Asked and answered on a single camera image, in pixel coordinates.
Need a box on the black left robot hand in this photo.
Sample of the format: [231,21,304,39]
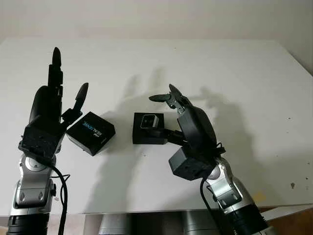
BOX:
[28,47,89,130]

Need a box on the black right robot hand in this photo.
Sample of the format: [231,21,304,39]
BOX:
[146,84,219,160]

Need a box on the small silver depth camera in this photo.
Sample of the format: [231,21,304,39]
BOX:
[140,114,155,129]

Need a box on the black RealSense box lid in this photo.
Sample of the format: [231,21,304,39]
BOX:
[66,111,116,157]

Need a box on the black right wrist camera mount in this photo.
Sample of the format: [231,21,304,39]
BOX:
[168,146,213,182]

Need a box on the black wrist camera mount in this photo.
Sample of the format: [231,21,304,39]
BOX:
[19,117,66,160]
[168,146,213,182]

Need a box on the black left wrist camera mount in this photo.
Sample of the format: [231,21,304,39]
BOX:
[19,117,66,160]

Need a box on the black camera box base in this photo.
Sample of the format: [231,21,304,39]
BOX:
[133,112,169,145]

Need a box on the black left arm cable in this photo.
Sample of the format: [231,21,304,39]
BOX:
[29,154,71,235]

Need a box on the white table frame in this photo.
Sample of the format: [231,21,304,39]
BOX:
[263,205,313,221]

